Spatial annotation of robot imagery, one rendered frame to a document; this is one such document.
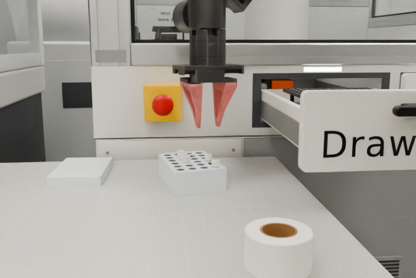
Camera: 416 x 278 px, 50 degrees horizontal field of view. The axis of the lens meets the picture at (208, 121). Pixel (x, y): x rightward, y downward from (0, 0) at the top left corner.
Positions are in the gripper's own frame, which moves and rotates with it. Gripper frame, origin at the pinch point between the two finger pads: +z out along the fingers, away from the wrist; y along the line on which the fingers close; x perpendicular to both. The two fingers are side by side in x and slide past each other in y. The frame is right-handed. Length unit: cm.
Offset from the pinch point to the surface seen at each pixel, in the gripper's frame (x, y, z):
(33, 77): -106, 34, -2
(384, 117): 18.5, -19.1, -2.4
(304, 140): 16.3, -8.4, 0.4
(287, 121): 3.4, -12.4, 0.0
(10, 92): -81, 39, 1
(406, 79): -8.8, -45.6, -5.1
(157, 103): -13.5, 5.7, -1.6
